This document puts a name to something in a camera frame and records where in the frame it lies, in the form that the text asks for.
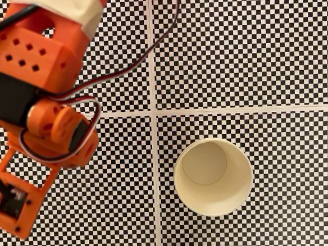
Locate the cream paper cup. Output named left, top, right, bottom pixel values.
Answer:
left=170, top=135, right=257, bottom=220

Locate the checkerboard paper sheet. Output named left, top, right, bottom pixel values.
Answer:
left=0, top=109, right=162, bottom=246
left=151, top=102, right=328, bottom=246
left=145, top=0, right=328, bottom=118
left=0, top=0, right=154, bottom=124

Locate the white tape wrap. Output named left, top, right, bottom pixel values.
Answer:
left=6, top=0, right=114, bottom=47

